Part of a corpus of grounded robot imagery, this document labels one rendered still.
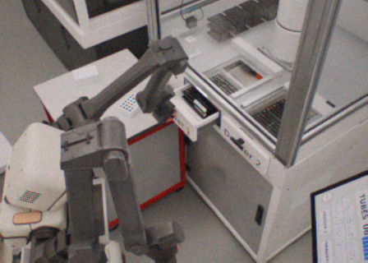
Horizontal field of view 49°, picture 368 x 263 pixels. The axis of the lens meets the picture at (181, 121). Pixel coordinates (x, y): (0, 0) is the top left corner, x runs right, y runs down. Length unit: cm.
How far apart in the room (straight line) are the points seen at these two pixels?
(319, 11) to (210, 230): 164
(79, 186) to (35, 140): 32
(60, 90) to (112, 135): 149
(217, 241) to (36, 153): 156
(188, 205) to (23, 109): 155
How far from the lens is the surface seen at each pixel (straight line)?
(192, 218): 253
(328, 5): 114
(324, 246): 139
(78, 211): 94
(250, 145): 168
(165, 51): 121
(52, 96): 223
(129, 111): 200
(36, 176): 108
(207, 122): 181
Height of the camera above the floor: 219
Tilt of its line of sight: 47 degrees down
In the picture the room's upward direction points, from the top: 2 degrees counter-clockwise
